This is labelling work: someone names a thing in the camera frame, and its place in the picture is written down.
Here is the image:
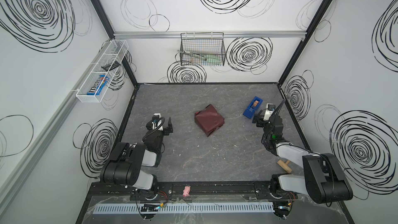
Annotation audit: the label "red wrapping paper sheet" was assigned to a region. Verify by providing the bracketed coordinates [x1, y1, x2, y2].
[194, 104, 225, 137]

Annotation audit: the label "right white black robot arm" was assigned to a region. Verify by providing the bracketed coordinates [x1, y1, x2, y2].
[252, 102, 353, 204]

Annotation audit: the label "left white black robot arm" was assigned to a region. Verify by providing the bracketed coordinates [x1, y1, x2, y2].
[99, 114, 173, 196]

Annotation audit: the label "blue tape dispenser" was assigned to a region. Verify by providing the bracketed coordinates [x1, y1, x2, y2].
[243, 96, 263, 119]

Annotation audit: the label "wooden mallet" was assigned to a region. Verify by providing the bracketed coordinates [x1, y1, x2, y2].
[277, 160, 292, 174]

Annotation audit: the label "small pink pig figure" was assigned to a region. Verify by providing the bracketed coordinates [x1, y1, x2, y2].
[182, 186, 191, 198]

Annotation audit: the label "green item in basket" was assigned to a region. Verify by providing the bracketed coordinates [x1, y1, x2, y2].
[204, 54, 224, 66]

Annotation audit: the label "metal tongs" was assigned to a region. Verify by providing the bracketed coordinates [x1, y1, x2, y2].
[177, 50, 207, 61]

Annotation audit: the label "blue candy packet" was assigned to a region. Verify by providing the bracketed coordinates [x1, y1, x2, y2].
[87, 75, 109, 96]

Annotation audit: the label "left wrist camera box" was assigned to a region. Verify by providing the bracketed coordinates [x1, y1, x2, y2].
[146, 113, 164, 131]

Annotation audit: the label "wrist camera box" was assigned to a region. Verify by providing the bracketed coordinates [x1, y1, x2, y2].
[146, 113, 164, 131]
[263, 103, 276, 121]

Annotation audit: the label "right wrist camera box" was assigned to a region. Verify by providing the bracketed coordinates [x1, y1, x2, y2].
[263, 103, 276, 121]

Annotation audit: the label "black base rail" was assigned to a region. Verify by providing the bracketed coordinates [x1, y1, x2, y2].
[86, 181, 298, 201]

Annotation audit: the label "white wire wall shelf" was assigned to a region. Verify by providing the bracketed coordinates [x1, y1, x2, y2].
[76, 39, 129, 103]

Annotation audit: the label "black wire wall basket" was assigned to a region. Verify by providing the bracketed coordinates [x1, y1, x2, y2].
[178, 32, 227, 66]

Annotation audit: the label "grey slotted cable duct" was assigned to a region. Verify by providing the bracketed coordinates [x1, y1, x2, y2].
[92, 202, 275, 215]

